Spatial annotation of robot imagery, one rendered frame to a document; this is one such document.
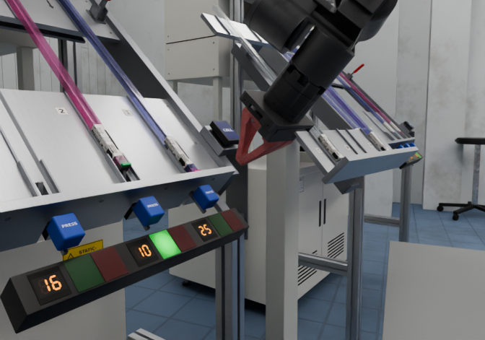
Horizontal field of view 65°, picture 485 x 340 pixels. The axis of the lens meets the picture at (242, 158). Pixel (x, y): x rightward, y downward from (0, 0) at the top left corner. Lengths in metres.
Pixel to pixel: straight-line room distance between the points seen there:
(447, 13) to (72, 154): 3.70
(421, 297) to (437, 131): 3.38
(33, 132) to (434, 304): 0.51
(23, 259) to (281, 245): 0.55
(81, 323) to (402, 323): 0.65
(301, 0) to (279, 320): 0.78
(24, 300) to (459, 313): 0.44
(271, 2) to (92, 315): 0.71
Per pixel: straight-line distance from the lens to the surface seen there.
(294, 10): 0.46
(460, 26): 3.96
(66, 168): 0.50
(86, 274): 0.43
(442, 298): 0.54
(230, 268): 0.71
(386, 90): 3.35
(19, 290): 0.41
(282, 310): 1.02
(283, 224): 0.94
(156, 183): 0.51
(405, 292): 0.54
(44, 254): 0.82
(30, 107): 0.57
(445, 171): 3.90
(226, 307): 0.75
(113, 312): 0.95
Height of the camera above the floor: 0.81
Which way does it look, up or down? 5 degrees down
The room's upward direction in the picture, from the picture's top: straight up
